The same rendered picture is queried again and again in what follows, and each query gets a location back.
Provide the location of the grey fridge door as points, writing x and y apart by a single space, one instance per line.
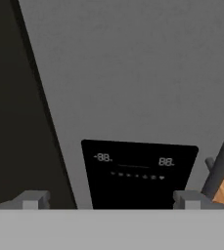
126 81

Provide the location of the dark fridge side panel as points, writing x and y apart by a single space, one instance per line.
15 114

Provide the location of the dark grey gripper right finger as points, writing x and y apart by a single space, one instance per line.
189 198

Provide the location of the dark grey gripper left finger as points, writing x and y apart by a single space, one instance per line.
32 198

